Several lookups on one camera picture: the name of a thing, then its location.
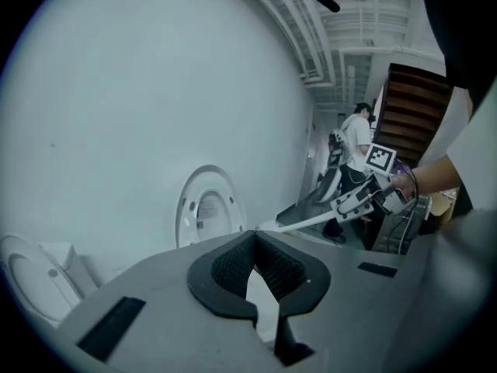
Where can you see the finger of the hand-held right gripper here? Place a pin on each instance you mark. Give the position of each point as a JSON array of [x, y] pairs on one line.
[[351, 210], [353, 196]]

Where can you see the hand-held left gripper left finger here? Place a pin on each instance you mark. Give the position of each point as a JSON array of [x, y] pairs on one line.
[[217, 282]]

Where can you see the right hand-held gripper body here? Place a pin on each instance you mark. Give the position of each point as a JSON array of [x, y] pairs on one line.
[[380, 159]]

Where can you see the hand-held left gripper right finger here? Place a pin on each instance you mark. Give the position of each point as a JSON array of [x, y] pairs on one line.
[[299, 282]]

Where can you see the white toilet brush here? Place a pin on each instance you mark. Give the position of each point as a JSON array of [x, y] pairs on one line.
[[303, 224]]

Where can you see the white toilet with black strip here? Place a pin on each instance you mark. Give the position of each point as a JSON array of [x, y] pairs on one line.
[[217, 173]]

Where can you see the person's right forearm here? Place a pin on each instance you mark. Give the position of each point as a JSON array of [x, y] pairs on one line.
[[435, 175]]

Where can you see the plain white toilet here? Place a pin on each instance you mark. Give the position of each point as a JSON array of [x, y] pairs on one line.
[[27, 286]]

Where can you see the person's right hand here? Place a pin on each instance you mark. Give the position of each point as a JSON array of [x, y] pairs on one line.
[[404, 185]]

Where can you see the white rounded object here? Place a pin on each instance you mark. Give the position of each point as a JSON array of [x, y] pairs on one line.
[[330, 185]]

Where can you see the brown wooden staircase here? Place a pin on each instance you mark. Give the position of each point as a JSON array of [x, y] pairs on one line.
[[411, 107]]

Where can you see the black shirt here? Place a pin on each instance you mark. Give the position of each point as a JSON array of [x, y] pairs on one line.
[[462, 33]]

